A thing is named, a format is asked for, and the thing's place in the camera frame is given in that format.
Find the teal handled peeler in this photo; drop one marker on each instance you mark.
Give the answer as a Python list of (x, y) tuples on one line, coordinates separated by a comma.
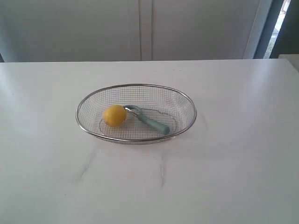
[(138, 113)]

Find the yellow lemon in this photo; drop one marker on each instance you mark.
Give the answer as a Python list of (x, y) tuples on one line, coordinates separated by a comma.
[(114, 115)]

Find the oval wire mesh basket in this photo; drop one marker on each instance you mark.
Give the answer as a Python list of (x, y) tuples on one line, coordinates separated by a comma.
[(166, 105)]

